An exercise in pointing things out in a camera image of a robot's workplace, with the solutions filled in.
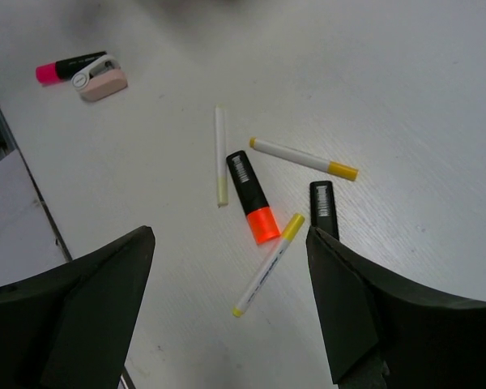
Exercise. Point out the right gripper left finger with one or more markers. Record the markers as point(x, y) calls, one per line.
point(71, 326)

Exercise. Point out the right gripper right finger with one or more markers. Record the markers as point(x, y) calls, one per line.
point(382, 330)

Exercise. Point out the white acrylic marker yellow cap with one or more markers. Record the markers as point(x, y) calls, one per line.
point(268, 264)

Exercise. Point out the white marker dark yellow cap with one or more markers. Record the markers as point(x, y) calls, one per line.
point(305, 159)

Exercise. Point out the white marker pale yellow cap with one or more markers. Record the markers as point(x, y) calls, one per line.
point(220, 156)

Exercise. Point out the green cap black highlighter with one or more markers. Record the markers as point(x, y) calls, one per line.
point(323, 213)

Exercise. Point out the orange cap black highlighter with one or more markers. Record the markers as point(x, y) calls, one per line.
point(256, 208)

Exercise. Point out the pink cap black highlighter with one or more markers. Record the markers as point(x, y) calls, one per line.
point(63, 70)

